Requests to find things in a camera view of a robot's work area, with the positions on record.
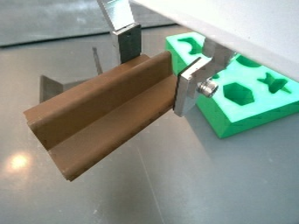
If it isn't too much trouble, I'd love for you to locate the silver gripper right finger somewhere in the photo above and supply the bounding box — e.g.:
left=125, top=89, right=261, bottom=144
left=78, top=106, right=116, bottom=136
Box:
left=172, top=38, right=234, bottom=116

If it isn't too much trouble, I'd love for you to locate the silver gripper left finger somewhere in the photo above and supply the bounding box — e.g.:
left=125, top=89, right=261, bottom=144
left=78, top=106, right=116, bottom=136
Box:
left=97, top=0, right=141, bottom=63

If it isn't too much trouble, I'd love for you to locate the brown star prism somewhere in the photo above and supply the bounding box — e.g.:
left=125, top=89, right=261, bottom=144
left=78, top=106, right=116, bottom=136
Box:
left=24, top=52, right=176, bottom=180

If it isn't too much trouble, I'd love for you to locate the green shape sorter block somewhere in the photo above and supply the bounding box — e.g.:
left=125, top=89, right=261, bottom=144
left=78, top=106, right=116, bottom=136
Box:
left=165, top=32, right=299, bottom=138

